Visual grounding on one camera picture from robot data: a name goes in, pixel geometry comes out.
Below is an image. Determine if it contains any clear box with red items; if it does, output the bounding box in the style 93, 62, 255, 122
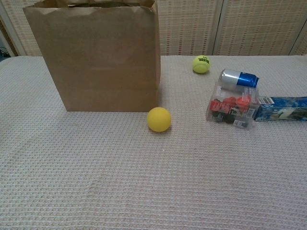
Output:
206, 81, 260, 130

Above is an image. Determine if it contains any yellow green tennis ball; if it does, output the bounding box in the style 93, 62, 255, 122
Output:
192, 55, 212, 74

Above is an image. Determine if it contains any white woven tablecloth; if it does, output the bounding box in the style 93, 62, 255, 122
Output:
0, 55, 307, 230

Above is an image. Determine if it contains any blue silver drink can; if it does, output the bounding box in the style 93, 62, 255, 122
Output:
219, 69, 260, 91

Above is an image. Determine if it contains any woven folding screen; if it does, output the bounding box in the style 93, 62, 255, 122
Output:
0, 0, 307, 57

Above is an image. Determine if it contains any blue cookie package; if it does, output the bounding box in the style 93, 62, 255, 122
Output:
254, 96, 307, 122

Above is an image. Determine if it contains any brown paper bag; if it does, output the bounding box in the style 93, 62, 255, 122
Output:
23, 0, 161, 112

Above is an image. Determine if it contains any yellow foam ball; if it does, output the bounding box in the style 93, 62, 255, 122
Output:
147, 107, 172, 132

